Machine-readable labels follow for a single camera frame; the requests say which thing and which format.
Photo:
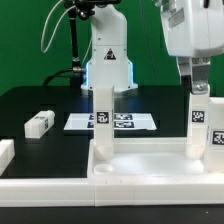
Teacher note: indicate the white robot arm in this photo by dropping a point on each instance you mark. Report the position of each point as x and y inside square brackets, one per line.
[109, 64]

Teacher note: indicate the white front fence bar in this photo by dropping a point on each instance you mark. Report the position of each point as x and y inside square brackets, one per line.
[112, 191]

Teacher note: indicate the white left fence block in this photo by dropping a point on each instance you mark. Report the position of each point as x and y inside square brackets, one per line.
[7, 152]

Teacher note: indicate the white desk top tray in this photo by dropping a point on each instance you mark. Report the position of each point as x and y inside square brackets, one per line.
[156, 157]

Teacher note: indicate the fiducial marker sheet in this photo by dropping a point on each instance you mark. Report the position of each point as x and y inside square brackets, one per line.
[122, 121]

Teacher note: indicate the black camera stand pole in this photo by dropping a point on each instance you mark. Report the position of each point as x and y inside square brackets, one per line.
[83, 9]

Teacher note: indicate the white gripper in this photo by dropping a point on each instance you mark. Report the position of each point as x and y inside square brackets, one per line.
[193, 28]

